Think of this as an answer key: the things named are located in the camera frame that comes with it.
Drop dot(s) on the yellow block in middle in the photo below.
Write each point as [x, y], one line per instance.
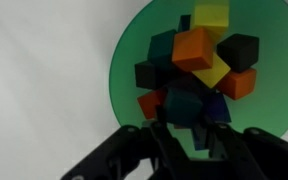
[212, 76]

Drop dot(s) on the black block left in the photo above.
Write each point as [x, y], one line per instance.
[145, 75]

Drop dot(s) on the dark teal block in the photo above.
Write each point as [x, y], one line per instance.
[182, 107]

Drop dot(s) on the yellow block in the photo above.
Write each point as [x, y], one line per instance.
[213, 15]
[212, 76]

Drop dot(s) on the black block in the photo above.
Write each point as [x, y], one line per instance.
[239, 51]
[145, 75]

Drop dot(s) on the green bowl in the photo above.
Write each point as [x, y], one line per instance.
[266, 107]

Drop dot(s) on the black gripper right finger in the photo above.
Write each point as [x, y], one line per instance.
[253, 154]

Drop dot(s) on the orange block lower right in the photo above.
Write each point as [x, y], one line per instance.
[238, 85]

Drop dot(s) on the yellow block at top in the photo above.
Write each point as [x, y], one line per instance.
[213, 15]

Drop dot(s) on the large orange block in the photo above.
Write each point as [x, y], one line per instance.
[192, 50]

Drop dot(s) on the red-orange block left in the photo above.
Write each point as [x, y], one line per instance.
[149, 101]

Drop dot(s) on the black block right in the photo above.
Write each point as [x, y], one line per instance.
[239, 51]

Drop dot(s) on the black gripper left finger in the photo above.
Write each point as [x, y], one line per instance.
[122, 152]

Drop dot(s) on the dark blue block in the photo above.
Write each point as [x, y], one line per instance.
[216, 108]

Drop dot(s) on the dark green block upper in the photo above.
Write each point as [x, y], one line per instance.
[160, 49]

